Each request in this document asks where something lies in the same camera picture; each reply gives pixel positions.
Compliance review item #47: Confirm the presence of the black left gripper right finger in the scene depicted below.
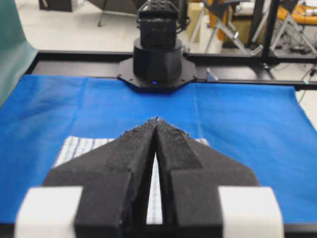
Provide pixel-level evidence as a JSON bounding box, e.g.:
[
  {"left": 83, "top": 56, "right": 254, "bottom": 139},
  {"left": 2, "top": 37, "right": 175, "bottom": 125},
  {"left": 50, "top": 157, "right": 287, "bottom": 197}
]
[{"left": 155, "top": 119, "right": 285, "bottom": 238}]

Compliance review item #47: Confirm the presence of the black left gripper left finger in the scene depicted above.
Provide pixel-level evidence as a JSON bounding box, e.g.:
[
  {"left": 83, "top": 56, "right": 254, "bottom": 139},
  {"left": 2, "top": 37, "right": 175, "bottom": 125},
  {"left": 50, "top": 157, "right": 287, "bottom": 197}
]
[{"left": 16, "top": 118, "right": 157, "bottom": 238}]

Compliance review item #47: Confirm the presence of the white blue striped towel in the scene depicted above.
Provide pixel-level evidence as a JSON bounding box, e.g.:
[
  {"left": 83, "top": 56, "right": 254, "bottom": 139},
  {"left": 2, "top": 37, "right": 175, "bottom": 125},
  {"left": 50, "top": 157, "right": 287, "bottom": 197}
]
[{"left": 53, "top": 135, "right": 211, "bottom": 224}]

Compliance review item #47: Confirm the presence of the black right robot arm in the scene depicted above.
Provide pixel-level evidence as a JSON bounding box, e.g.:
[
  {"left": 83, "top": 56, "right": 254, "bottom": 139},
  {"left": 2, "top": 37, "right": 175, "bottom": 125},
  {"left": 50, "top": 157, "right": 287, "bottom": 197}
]
[{"left": 133, "top": 0, "right": 182, "bottom": 85}]

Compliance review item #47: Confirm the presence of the blue table cloth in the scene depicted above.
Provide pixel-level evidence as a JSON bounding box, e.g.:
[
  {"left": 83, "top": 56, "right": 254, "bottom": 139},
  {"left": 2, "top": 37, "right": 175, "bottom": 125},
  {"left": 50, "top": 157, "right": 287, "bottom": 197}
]
[{"left": 0, "top": 75, "right": 317, "bottom": 223}]

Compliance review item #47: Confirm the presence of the green curtain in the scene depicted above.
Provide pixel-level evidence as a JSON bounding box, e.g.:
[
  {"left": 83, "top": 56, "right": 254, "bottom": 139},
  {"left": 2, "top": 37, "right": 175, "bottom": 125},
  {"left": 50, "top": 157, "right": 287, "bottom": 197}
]
[{"left": 0, "top": 0, "right": 38, "bottom": 105}]

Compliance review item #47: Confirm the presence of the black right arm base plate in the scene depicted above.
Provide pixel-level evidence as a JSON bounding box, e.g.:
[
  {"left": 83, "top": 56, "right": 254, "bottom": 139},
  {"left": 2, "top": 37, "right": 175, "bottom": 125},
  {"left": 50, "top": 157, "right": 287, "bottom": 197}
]
[{"left": 117, "top": 58, "right": 198, "bottom": 93}]

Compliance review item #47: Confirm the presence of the black table frame rail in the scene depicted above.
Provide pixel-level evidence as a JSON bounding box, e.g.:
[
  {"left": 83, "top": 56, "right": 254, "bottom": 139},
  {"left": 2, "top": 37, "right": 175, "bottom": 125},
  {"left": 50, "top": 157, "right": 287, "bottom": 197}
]
[{"left": 25, "top": 51, "right": 317, "bottom": 91}]

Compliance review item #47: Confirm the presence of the yellow black folding frame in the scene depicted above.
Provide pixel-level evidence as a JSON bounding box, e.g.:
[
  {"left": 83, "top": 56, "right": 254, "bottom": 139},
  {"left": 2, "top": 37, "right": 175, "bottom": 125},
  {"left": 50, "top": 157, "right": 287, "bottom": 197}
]
[{"left": 203, "top": 0, "right": 317, "bottom": 57}]

